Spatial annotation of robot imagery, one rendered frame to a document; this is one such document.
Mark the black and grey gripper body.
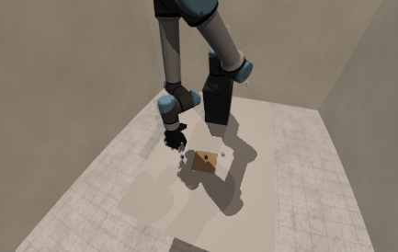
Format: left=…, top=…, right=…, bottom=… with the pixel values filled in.
left=164, top=125, right=184, bottom=150

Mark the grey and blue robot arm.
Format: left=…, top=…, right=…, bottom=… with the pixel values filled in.
left=154, top=0, right=253, bottom=132

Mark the brown flat mat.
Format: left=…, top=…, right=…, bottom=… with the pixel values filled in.
left=191, top=151, right=217, bottom=173

